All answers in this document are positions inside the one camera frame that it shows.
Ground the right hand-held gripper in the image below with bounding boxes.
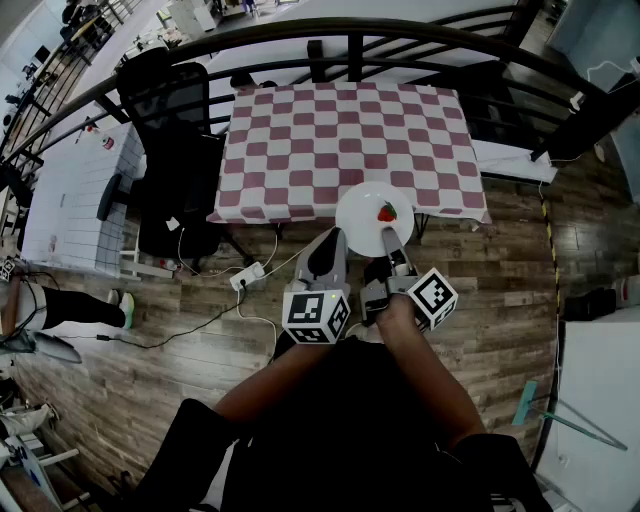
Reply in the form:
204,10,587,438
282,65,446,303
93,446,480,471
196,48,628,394
358,226,460,333

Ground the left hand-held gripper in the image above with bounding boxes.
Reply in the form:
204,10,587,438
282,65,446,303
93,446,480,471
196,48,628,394
281,226,352,346

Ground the white plate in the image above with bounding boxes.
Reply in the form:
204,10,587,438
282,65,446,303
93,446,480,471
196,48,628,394
334,181,416,258

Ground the person's right forearm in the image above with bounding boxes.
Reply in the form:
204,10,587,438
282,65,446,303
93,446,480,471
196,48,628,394
374,293,487,452

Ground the person's left forearm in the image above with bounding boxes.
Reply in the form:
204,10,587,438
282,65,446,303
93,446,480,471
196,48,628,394
213,339,334,427

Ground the white power strip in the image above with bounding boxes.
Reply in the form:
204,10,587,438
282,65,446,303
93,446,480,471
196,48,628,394
229,261,267,292

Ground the checkered cloth table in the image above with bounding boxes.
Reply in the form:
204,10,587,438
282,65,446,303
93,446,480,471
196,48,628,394
205,81,492,226

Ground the white flat board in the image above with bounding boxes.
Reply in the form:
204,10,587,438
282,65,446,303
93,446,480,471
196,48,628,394
471,138,559,185

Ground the yellow black floor tape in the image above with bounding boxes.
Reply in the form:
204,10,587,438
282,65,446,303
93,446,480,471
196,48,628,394
538,193,562,321

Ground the black office chair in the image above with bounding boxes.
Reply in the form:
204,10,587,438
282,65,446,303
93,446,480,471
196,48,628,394
96,46,227,274

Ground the teal floor squeegee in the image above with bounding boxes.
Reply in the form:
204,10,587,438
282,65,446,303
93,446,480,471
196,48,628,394
510,379,629,453

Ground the black bag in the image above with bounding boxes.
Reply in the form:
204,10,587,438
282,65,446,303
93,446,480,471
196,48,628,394
563,286,619,322

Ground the person's black clothing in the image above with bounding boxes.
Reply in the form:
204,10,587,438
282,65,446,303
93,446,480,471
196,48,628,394
133,333,554,512

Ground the black metal railing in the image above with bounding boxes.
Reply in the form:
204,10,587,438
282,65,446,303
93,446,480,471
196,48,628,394
0,16,640,169

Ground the white side table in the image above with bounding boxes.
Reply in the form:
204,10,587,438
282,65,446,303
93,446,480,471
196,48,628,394
530,305,640,512

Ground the white tiled cabinet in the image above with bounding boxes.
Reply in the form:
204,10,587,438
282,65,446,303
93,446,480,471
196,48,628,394
20,121,147,279

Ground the white cable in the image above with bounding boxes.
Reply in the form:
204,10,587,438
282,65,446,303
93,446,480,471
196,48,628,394
176,224,307,281

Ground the black cable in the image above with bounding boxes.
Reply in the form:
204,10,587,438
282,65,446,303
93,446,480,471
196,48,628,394
62,292,247,350

